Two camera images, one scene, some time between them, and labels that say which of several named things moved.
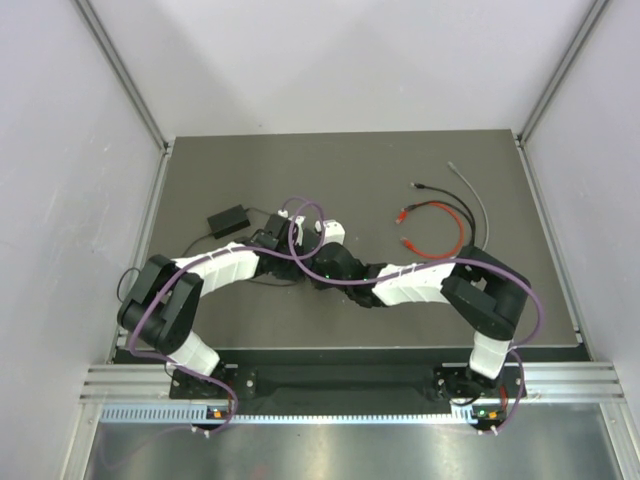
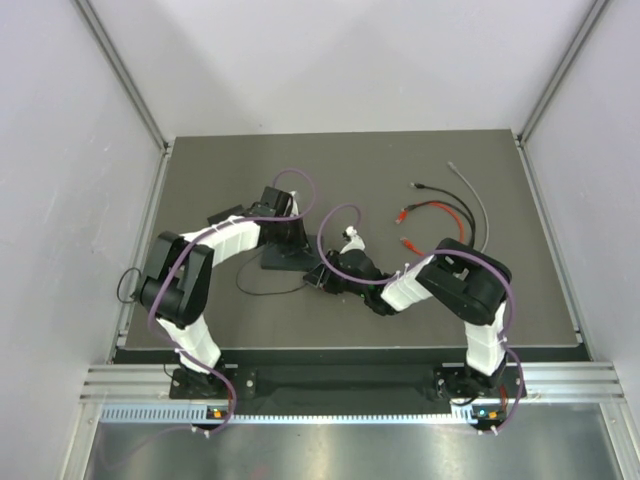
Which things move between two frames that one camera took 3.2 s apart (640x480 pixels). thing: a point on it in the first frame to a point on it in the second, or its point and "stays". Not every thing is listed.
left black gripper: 294,274 to 300,243
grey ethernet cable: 452,167 stays
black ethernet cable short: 452,207 stays
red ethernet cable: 402,216 stays
